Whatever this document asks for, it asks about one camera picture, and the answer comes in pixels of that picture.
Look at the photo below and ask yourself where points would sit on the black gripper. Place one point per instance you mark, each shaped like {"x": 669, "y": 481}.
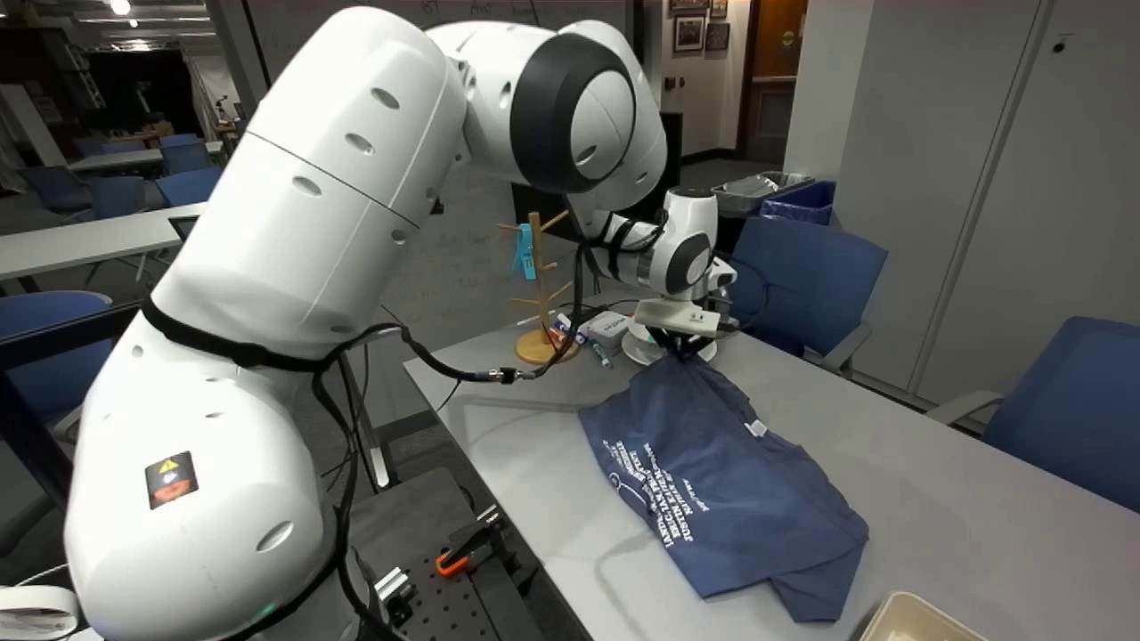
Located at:
{"x": 685, "y": 345}

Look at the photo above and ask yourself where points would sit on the blue printed t-shirt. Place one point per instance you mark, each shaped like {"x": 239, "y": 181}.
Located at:
{"x": 736, "y": 500}

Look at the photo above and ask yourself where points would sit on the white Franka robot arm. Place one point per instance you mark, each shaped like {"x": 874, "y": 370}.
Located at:
{"x": 298, "y": 235}

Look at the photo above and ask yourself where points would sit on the blue office chair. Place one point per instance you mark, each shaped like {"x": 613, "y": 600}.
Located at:
{"x": 807, "y": 287}
{"x": 1071, "y": 403}
{"x": 41, "y": 345}

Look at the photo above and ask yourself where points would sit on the wooden mug tree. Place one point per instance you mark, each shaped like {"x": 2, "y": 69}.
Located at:
{"x": 537, "y": 346}

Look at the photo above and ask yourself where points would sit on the bin with plastic liner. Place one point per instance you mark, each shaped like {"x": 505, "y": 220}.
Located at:
{"x": 742, "y": 187}

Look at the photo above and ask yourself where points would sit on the blue recycling bin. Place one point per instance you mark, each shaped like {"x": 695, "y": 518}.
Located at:
{"x": 801, "y": 202}

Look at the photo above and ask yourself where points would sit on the grey metal cabinet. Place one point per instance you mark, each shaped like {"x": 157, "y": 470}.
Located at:
{"x": 998, "y": 181}

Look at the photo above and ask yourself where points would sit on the beige plastic tray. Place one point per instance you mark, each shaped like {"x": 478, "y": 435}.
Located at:
{"x": 908, "y": 620}

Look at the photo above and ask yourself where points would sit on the grey background table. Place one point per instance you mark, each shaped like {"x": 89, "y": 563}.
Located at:
{"x": 73, "y": 235}

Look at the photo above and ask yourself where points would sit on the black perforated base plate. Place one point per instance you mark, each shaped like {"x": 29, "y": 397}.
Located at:
{"x": 465, "y": 606}

